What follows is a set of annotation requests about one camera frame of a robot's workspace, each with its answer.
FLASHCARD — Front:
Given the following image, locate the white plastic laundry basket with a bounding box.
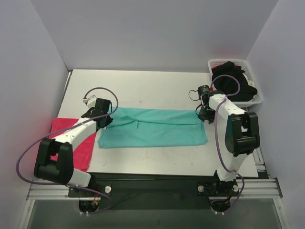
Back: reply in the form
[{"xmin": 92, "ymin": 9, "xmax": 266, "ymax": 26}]
[{"xmin": 207, "ymin": 58, "xmax": 263, "ymax": 108}]

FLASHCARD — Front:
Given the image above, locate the black t shirt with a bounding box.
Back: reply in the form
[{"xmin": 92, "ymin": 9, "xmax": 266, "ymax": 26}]
[{"xmin": 212, "ymin": 61, "xmax": 257, "ymax": 102}]

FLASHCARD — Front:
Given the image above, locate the aluminium front rail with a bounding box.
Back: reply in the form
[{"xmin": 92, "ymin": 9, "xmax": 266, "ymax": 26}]
[{"xmin": 27, "ymin": 179, "xmax": 283, "ymax": 200}]

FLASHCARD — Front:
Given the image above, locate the teal t shirt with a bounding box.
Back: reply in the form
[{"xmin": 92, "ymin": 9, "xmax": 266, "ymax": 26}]
[{"xmin": 98, "ymin": 107, "xmax": 208, "ymax": 148}]

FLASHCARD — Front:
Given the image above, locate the aluminium rail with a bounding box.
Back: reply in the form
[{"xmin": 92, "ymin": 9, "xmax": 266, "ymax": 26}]
[
  {"xmin": 240, "ymin": 148, "xmax": 270, "ymax": 179},
  {"xmin": 27, "ymin": 179, "xmax": 283, "ymax": 200},
  {"xmin": 61, "ymin": 70, "xmax": 73, "ymax": 101}
]

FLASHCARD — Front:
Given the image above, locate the aluminium right side rail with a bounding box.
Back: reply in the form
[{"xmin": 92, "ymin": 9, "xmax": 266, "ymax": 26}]
[{"xmin": 240, "ymin": 148, "xmax": 270, "ymax": 179}]

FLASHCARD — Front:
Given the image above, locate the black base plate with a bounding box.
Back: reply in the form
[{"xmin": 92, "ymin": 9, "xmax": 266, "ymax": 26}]
[{"xmin": 68, "ymin": 173, "xmax": 240, "ymax": 212}]

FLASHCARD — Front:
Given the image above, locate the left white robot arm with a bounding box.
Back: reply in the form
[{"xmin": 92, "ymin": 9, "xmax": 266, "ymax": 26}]
[{"xmin": 34, "ymin": 96, "xmax": 113, "ymax": 197}]

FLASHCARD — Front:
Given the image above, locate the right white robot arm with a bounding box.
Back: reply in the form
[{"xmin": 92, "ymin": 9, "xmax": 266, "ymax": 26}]
[{"xmin": 197, "ymin": 85, "xmax": 260, "ymax": 195}]

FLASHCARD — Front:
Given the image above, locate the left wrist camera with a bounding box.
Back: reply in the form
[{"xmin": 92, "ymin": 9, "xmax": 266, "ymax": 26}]
[{"xmin": 83, "ymin": 95, "xmax": 97, "ymax": 109}]

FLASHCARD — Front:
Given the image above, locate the aluminium left side rail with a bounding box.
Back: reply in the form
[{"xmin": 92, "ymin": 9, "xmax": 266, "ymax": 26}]
[{"xmin": 61, "ymin": 70, "xmax": 73, "ymax": 101}]

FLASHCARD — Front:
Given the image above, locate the white garment in basket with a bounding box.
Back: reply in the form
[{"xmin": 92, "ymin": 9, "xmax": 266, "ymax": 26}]
[{"xmin": 243, "ymin": 73, "xmax": 255, "ymax": 88}]

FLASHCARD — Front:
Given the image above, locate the folded pink t shirt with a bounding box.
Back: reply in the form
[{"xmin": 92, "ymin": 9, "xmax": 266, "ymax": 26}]
[{"xmin": 50, "ymin": 118, "xmax": 97, "ymax": 172}]

